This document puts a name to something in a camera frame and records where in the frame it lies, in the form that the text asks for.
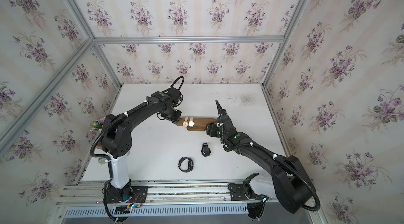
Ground aluminium mounting rail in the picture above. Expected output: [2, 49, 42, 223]
[56, 179, 243, 207]

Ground pink pen cup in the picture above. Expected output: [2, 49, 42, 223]
[89, 121, 103, 131]

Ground beige band smartwatch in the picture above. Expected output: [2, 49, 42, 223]
[188, 117, 195, 128]

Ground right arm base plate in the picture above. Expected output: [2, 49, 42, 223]
[227, 183, 257, 201]

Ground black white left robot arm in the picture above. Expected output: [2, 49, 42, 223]
[99, 87, 184, 203]

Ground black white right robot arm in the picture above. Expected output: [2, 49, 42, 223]
[206, 115, 321, 213]

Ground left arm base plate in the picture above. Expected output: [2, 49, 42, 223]
[103, 185, 148, 204]

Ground black round bracelet watch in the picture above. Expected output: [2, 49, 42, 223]
[177, 157, 194, 173]

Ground slotted white cable duct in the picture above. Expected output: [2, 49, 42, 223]
[64, 203, 248, 218]

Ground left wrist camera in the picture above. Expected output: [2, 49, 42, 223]
[167, 87, 184, 107]

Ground black square digital watch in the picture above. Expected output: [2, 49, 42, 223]
[201, 143, 211, 157]

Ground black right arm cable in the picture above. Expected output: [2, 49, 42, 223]
[215, 99, 322, 212]

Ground brown wooden watch stand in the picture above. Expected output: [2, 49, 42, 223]
[175, 117, 217, 131]

